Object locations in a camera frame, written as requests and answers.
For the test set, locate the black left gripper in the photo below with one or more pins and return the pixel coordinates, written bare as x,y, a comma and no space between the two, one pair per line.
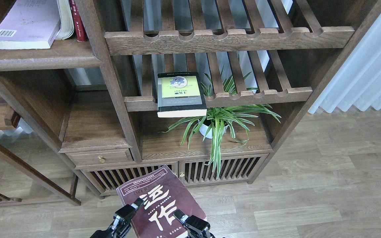
122,219

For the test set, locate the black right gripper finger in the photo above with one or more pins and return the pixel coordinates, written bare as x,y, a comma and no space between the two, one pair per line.
196,227

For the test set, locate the dark red book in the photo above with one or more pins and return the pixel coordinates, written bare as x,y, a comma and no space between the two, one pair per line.
162,193

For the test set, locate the yellow and black book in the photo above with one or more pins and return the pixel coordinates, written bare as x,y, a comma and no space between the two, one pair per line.
180,94

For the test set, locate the pale purple white book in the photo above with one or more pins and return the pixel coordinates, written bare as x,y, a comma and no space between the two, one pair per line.
30,24

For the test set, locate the white plant pot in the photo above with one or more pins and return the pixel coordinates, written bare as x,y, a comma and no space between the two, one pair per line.
209,133

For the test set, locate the green spider plant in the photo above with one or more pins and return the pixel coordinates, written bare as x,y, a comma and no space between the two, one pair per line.
219,116

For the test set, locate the dark wooden bookshelf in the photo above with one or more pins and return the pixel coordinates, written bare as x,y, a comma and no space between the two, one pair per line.
95,103

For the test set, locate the red spine standing book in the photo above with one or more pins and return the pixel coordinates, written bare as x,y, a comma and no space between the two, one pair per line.
78,23

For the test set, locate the cream paged standing book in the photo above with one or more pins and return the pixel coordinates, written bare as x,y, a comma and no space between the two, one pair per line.
67,26

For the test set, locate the white pleated curtain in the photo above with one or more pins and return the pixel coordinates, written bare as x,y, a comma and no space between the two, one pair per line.
358,81

